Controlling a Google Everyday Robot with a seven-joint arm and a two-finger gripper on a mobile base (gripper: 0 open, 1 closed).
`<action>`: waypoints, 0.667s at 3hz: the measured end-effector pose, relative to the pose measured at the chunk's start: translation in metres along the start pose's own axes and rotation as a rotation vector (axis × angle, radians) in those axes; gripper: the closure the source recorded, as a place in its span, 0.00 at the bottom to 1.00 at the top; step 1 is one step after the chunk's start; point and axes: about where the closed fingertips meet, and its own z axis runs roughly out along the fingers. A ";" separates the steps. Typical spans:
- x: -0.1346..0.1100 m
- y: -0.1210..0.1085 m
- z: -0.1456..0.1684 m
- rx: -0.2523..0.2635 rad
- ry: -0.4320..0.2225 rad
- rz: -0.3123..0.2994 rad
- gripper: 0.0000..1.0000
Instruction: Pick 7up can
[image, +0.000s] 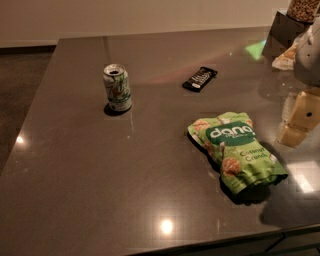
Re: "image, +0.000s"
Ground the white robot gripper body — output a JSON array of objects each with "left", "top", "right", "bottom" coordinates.
[{"left": 294, "top": 17, "right": 320, "bottom": 87}]

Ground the dark box stand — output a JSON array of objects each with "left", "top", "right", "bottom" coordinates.
[{"left": 262, "top": 11, "right": 310, "bottom": 60}]

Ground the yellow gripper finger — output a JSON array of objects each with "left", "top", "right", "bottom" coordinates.
[{"left": 278, "top": 90, "right": 320, "bottom": 147}]

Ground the jar of nuts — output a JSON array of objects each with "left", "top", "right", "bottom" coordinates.
[{"left": 287, "top": 0, "right": 320, "bottom": 23}]

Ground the pale wrapped snack packet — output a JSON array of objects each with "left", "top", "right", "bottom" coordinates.
[{"left": 272, "top": 44, "right": 297, "bottom": 70}]

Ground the black candy bar wrapper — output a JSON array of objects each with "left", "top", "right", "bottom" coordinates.
[{"left": 182, "top": 67, "right": 218, "bottom": 92}]

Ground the green white 7up can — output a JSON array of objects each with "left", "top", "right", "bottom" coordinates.
[{"left": 103, "top": 64, "right": 132, "bottom": 112}]

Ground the green coconut crunch snack bag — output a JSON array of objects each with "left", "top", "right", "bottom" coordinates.
[{"left": 188, "top": 112, "right": 288, "bottom": 195}]

